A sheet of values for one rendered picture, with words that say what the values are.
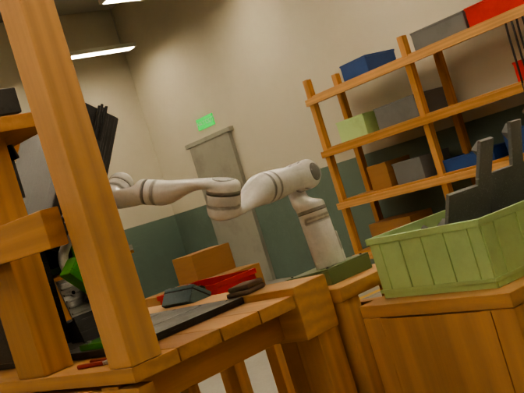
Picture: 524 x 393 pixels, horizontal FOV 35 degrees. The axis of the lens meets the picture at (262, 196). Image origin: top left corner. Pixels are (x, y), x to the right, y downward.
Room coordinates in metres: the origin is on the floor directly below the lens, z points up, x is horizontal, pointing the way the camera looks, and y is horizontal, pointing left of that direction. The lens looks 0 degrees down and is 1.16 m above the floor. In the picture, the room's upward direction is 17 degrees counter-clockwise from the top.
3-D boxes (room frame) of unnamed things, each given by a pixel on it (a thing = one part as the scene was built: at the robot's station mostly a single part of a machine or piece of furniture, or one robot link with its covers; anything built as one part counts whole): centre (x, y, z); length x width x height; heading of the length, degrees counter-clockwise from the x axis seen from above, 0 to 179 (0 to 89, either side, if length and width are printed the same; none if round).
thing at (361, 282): (2.55, -0.14, 0.83); 0.32 x 0.32 x 0.04; 43
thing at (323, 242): (2.55, -0.14, 0.98); 0.09 x 0.09 x 0.17; 48
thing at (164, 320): (2.62, 0.67, 0.89); 1.10 x 0.42 x 0.02; 45
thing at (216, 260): (9.18, 0.92, 0.37); 1.20 x 0.80 x 0.74; 134
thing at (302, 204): (2.56, -0.13, 1.14); 0.09 x 0.09 x 0.17; 55
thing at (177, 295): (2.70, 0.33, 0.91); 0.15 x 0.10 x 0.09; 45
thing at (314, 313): (2.82, 0.48, 0.82); 1.50 x 0.14 x 0.15; 45
